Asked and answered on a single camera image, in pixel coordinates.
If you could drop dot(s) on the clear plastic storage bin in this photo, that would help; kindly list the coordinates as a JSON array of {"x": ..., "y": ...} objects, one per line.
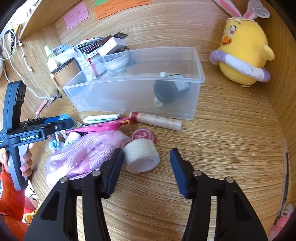
[{"x": 132, "y": 89}]

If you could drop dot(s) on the black round object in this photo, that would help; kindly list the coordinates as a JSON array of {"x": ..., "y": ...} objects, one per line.
[{"x": 173, "y": 90}]

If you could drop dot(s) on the green spray bottle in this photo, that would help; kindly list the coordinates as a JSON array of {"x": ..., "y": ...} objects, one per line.
[{"x": 51, "y": 62}]

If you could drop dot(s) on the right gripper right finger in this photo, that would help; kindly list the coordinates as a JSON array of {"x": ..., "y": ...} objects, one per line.
[{"x": 235, "y": 219}]

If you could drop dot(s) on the stack of papers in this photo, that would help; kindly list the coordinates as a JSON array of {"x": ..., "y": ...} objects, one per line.
[{"x": 86, "y": 54}]

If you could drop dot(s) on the pink scissors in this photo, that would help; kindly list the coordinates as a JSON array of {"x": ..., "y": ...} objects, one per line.
[{"x": 102, "y": 127}]

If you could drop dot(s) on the pink paper note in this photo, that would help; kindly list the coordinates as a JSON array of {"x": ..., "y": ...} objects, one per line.
[{"x": 76, "y": 15}]

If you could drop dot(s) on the brown ceramic lidded mug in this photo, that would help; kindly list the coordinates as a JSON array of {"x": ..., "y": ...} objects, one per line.
[{"x": 65, "y": 72}]

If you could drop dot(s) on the yellow chick plush toy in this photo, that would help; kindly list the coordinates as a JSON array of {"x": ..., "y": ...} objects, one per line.
[{"x": 244, "y": 48}]

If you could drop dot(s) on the orange paper note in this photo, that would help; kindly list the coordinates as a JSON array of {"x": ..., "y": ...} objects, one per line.
[{"x": 111, "y": 7}]

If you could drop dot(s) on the beige lip balm tube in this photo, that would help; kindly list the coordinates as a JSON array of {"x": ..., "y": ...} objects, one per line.
[{"x": 154, "y": 120}]

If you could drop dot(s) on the green paper note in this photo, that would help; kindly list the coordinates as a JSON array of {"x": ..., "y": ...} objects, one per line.
[{"x": 99, "y": 2}]

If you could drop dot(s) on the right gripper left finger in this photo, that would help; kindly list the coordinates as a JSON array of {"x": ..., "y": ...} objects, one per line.
[{"x": 56, "y": 218}]

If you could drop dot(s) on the white bandage roll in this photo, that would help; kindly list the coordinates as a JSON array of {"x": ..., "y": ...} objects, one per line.
[{"x": 141, "y": 156}]

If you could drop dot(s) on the person's left hand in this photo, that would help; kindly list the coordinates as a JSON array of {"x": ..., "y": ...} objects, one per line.
[{"x": 26, "y": 167}]

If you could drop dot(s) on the white small box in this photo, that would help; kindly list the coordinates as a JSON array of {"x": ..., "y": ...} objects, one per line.
[{"x": 112, "y": 46}]

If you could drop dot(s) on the white ointment tube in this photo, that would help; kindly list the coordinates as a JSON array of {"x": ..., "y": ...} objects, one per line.
[{"x": 102, "y": 118}]

